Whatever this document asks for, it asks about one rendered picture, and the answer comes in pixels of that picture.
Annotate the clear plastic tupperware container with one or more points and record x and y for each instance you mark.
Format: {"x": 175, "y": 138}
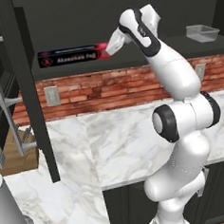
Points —
{"x": 203, "y": 33}

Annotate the dark base cabinet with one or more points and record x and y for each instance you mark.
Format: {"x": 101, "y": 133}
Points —
{"x": 127, "y": 208}

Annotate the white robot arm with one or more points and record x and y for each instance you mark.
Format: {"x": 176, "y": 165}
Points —
{"x": 174, "y": 77}

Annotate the dark open cabinet door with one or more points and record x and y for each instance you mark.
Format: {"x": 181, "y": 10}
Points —
{"x": 32, "y": 98}

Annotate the dark wall cabinet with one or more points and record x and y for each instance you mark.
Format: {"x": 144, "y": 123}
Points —
{"x": 87, "y": 14}

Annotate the black red aluminum foil box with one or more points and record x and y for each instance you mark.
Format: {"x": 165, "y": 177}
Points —
{"x": 71, "y": 56}

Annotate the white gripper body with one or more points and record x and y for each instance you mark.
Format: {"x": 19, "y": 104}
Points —
{"x": 114, "y": 43}

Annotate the grey wall outlet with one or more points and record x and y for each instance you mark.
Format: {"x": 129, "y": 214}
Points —
{"x": 200, "y": 72}
{"x": 52, "y": 96}

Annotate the grey metal cylinder appliance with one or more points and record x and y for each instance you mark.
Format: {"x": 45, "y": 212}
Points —
{"x": 9, "y": 214}

